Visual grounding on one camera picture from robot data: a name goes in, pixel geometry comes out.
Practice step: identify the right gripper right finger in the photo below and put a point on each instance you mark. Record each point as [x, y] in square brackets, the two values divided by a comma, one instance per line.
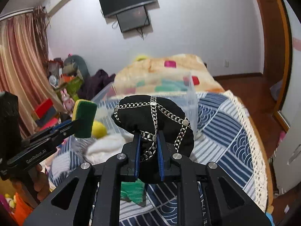
[206, 194]

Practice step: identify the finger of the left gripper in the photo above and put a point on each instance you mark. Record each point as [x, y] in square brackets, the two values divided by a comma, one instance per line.
[64, 125]
[59, 136]

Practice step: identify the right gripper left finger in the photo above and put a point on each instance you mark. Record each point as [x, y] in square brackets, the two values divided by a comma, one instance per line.
[91, 194]

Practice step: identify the yellow green sponge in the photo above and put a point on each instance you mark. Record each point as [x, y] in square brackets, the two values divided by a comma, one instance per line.
[83, 117]

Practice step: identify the green knitted cloth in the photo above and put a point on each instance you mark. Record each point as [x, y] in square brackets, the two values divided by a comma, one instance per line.
[132, 191]

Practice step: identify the white sock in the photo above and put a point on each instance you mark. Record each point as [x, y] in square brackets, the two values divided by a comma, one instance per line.
[106, 147]

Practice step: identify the black pouch with silver chain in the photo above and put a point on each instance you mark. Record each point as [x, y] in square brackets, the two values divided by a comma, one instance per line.
[147, 115]

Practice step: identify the silver scrubber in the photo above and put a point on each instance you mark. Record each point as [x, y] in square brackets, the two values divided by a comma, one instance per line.
[80, 145]

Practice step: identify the pink rabbit figure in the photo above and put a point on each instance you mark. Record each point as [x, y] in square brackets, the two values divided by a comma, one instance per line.
[68, 102]

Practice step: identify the red box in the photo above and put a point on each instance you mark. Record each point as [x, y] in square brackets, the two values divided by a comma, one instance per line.
[42, 109]

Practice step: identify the green storage box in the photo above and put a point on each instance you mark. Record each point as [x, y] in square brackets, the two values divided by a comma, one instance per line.
[71, 87]

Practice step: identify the dark purple clothing pile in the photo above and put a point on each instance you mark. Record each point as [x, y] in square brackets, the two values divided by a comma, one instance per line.
[94, 84]

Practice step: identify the grey plush toy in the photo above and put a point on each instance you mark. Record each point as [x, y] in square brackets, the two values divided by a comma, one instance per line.
[75, 65]

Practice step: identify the striped brown curtain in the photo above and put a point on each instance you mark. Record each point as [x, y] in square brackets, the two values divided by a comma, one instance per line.
[24, 64]

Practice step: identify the blue white patterned tablecloth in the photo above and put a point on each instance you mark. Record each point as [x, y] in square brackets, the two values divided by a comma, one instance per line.
[224, 135]

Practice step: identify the yellow curved cushion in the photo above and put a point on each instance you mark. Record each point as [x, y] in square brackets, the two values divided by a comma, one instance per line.
[141, 58]

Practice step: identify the colourful fleece blanket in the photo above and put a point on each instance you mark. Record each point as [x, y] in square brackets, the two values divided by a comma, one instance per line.
[172, 66]

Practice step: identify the white wardrobe with hearts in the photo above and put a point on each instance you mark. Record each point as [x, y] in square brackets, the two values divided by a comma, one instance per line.
[292, 100]

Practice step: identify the wooden door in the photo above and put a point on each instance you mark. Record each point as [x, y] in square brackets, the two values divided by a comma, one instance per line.
[277, 50]

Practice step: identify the small black wall monitor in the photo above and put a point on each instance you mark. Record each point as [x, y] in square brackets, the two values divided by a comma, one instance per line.
[135, 18]

